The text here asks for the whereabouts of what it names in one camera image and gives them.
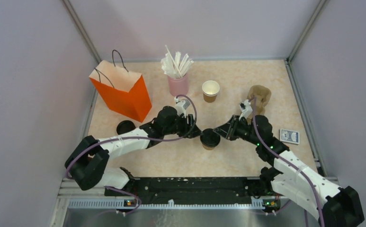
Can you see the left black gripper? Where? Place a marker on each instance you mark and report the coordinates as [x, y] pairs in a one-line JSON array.
[[187, 127]]

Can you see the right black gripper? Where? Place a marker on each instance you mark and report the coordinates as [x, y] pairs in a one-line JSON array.
[[228, 131]]

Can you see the black plastic cup lid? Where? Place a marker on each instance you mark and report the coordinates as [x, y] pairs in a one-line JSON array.
[[210, 138]]

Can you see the brown paper coffee cup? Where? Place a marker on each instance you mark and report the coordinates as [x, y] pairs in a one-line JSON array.
[[207, 147]]

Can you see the orange paper bag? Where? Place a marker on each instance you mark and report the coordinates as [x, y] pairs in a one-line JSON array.
[[123, 91]]

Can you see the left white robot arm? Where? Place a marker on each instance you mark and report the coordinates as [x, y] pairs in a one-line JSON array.
[[87, 165]]

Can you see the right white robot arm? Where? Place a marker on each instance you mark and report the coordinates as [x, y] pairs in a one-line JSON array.
[[330, 204]]

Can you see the stack of brown paper cups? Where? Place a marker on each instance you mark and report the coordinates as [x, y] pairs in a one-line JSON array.
[[210, 90]]

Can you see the pink cylindrical straw holder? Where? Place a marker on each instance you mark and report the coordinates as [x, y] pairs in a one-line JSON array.
[[178, 86]]

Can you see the blue playing card deck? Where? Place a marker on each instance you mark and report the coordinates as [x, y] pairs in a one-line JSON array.
[[289, 136]]

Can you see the bundle of white wrapped straws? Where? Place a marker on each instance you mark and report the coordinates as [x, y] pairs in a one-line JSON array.
[[176, 66]]

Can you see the black plastic lid stack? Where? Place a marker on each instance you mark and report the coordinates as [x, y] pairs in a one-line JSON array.
[[125, 127]]

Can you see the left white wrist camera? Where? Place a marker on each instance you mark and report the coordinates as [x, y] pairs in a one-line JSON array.
[[181, 106]]

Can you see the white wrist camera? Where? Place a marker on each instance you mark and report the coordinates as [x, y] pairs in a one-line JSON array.
[[181, 106], [246, 109]]

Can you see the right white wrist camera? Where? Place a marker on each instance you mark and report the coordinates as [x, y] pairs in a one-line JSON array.
[[246, 109]]

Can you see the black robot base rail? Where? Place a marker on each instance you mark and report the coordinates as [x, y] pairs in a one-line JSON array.
[[199, 190]]

